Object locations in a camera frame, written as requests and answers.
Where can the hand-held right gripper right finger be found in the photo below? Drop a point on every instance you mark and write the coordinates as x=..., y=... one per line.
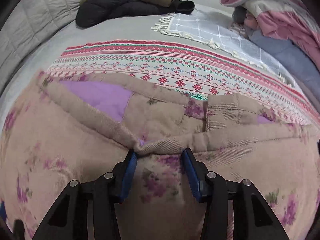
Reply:
x=193, y=178

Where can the blue folded quilt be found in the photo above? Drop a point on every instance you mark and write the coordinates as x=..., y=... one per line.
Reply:
x=280, y=52

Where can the red green patterned blanket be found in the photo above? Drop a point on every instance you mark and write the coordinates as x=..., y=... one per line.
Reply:
x=175, y=62

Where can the olive and black padded jacket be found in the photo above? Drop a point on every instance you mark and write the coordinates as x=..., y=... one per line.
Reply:
x=120, y=5

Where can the grey quilted headboard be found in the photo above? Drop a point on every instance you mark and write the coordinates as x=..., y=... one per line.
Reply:
x=37, y=17

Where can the pink folded quilt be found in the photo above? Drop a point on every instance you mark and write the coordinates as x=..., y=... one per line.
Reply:
x=280, y=17

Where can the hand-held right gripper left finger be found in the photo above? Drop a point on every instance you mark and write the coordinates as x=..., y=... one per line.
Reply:
x=128, y=177

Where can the grey checked fringed throw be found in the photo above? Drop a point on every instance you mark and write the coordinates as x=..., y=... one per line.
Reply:
x=200, y=27

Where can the grey bed sheet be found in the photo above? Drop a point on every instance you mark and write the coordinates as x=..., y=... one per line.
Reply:
x=100, y=33

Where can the pink floral padded jacket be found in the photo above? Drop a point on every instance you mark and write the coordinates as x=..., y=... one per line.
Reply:
x=75, y=142

